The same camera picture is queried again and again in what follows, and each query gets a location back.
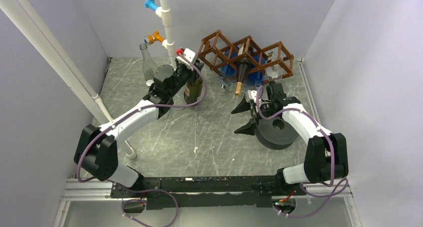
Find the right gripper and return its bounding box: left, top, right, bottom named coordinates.
left=231, top=95, right=277, bottom=135

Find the green bottle grey cap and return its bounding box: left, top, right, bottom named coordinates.
left=184, top=77, right=203, bottom=104

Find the clear bottle dark label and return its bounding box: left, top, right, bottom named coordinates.
left=139, top=43, right=158, bottom=81

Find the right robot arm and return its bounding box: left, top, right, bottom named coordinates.
left=231, top=81, right=349, bottom=195

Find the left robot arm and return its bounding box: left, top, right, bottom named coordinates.
left=74, top=60, right=204, bottom=197

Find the brown wooden wine rack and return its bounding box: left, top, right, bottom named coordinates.
left=198, top=29, right=294, bottom=79

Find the brown bottle gold foil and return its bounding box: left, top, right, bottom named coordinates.
left=234, top=58, right=251, bottom=96

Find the dark grey foam spool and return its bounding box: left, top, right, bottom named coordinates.
left=254, top=117, right=299, bottom=150

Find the orange tap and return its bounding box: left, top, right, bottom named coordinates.
left=144, top=30, right=165, bottom=45

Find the white pvc pipe stand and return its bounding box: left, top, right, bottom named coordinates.
left=155, top=0, right=177, bottom=69

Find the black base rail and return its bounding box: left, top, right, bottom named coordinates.
left=110, top=175, right=305, bottom=210

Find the white diagonal frame pipe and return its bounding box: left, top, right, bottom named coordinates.
left=0, top=0, right=138, bottom=160

